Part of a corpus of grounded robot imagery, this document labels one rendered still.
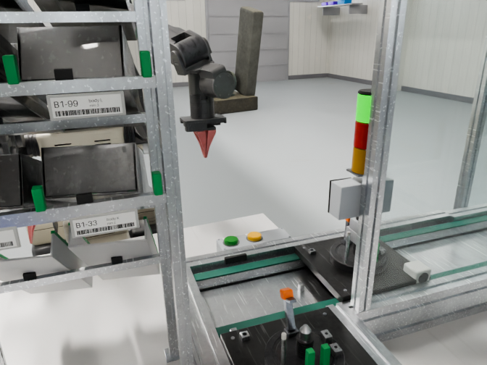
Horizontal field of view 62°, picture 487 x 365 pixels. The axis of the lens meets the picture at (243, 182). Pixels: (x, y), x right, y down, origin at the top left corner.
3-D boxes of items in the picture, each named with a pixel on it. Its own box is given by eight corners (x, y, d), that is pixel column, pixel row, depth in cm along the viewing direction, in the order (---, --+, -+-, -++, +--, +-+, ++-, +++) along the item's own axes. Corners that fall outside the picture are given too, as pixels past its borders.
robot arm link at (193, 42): (121, 3, 116) (87, 17, 112) (115, -17, 112) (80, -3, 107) (217, 58, 93) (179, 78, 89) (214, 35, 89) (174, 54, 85)
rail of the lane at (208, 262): (170, 293, 109) (167, 258, 105) (434, 236, 136) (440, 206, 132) (174, 305, 104) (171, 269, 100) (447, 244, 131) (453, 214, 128)
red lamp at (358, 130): (348, 144, 79) (350, 119, 77) (369, 141, 81) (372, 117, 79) (363, 150, 75) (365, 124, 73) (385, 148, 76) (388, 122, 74)
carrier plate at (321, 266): (293, 252, 111) (293, 245, 110) (368, 237, 118) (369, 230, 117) (341, 305, 90) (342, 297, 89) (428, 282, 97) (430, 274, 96)
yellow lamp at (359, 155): (346, 168, 81) (348, 145, 79) (367, 165, 82) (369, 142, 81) (360, 176, 76) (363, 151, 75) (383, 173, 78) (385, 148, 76)
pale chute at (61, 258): (30, 294, 89) (32, 274, 91) (93, 287, 91) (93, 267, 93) (-36, 265, 63) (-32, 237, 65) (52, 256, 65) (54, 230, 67)
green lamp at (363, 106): (350, 119, 77) (352, 93, 76) (372, 116, 79) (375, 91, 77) (365, 124, 73) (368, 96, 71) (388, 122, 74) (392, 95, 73)
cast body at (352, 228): (345, 236, 103) (347, 211, 101) (359, 233, 105) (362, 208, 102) (364, 252, 96) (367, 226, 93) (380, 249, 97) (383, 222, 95)
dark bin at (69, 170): (89, 204, 85) (87, 169, 85) (153, 199, 87) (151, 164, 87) (43, 199, 57) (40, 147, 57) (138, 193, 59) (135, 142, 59)
